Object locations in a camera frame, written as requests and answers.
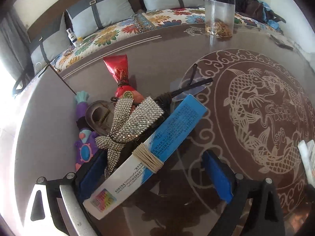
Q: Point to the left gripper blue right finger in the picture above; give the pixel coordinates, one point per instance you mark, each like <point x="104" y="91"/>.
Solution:
<point x="220" y="174"/>

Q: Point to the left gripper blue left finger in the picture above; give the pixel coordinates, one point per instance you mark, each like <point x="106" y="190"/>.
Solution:
<point x="90" y="174"/>

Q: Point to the blue white toothpaste box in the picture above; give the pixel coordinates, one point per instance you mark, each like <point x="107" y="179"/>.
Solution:
<point x="146" y="159"/>

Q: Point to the purple toy wand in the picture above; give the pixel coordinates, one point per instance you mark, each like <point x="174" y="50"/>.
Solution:
<point x="85" y="146"/>

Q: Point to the rhinestone bow hair clip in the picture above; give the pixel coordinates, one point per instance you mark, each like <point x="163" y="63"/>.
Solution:
<point x="127" y="125"/>

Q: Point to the red foil pouch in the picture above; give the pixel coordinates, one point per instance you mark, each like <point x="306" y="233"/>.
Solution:
<point x="117" y="66"/>

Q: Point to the white cardboard sorting box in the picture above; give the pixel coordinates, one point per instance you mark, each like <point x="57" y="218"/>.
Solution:
<point x="36" y="140"/>

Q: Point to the round metal tin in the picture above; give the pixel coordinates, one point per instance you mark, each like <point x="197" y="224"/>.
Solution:
<point x="99" y="116"/>

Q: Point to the grey cushion far left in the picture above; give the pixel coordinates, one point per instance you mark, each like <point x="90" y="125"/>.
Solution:
<point x="49" y="43"/>

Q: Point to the white pump bottle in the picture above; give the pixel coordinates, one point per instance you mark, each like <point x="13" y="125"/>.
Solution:
<point x="72" y="37"/>

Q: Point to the grey curtain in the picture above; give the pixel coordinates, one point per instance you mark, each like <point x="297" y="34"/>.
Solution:
<point x="15" y="53"/>

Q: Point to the brown sofa with floral cover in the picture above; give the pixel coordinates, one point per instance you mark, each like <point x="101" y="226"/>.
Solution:
<point x="142" y="28"/>

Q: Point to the clear plastic jar black lid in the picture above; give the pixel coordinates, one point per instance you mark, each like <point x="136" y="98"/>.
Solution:
<point x="219" y="17"/>

